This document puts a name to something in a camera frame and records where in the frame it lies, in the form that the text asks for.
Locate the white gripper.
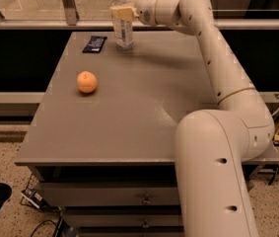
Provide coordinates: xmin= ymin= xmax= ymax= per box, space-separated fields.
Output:
xmin=110 ymin=0 xmax=158 ymax=26

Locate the clear plastic water bottle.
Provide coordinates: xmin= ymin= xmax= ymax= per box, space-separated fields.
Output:
xmin=110 ymin=0 xmax=133 ymax=50

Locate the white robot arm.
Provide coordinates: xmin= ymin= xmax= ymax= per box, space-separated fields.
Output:
xmin=110 ymin=0 xmax=274 ymax=237

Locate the blue rxbar blueberry wrapper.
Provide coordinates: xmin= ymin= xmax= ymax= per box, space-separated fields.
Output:
xmin=83 ymin=36 xmax=106 ymax=53

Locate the orange fruit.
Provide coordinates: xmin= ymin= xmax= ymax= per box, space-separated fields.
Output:
xmin=77 ymin=71 xmax=98 ymax=94

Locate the metal window railing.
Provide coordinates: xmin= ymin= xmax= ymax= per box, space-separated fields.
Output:
xmin=0 ymin=0 xmax=279 ymax=31

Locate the grey drawer cabinet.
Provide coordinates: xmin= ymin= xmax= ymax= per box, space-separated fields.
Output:
xmin=14 ymin=30 xmax=279 ymax=237

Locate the top grey drawer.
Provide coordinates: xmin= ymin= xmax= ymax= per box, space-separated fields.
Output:
xmin=35 ymin=182 xmax=179 ymax=207

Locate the grey drawer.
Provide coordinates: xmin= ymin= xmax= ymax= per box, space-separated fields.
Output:
xmin=35 ymin=182 xmax=179 ymax=207
xmin=62 ymin=209 xmax=182 ymax=228

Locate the wire basket on floor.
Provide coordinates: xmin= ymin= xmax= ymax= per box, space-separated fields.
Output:
xmin=20 ymin=175 xmax=49 ymax=211

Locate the black floor cable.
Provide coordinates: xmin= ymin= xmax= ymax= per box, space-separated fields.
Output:
xmin=30 ymin=214 xmax=68 ymax=237

